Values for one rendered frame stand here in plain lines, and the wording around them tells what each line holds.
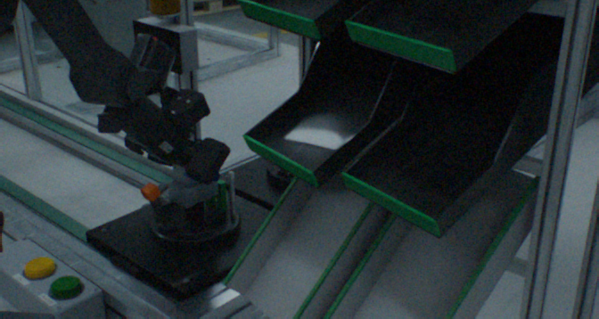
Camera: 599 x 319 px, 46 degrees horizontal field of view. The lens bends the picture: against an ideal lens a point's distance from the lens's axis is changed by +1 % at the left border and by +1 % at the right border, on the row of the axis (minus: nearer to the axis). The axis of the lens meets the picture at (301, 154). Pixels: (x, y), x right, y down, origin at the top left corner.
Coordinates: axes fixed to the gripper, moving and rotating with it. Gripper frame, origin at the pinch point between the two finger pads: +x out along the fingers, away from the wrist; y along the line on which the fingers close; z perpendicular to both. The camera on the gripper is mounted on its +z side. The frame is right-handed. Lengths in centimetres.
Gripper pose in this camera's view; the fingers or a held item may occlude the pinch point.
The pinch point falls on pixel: (194, 163)
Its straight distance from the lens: 107.7
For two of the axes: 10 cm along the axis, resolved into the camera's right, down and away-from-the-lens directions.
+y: -7.4, -2.7, 6.2
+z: 5.0, -8.3, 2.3
